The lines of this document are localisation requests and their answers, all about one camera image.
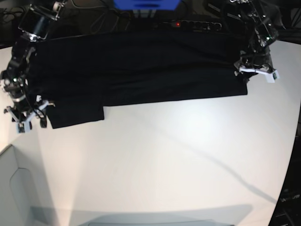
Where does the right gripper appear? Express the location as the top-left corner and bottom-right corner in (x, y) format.
(3, 94), (55, 129)

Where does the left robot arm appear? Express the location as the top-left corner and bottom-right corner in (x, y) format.
(220, 0), (279, 83)

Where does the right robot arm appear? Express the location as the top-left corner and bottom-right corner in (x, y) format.
(0, 0), (66, 133)

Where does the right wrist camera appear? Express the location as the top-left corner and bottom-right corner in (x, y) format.
(16, 122), (32, 134)

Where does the blue plastic box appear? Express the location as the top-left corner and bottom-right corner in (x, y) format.
(114, 0), (181, 10)

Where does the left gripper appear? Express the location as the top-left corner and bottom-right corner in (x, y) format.
(234, 50), (277, 84)

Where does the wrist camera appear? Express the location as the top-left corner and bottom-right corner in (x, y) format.
(265, 70), (279, 83)
(16, 122), (32, 134)

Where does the grey monitor edge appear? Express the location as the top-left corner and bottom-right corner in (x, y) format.
(84, 218), (243, 226)

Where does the black power strip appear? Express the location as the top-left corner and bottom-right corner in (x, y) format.
(154, 20), (223, 32)

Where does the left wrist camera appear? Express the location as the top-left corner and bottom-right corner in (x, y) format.
(265, 70), (279, 83)

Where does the black T-shirt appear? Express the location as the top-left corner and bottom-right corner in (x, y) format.
(26, 31), (248, 129)

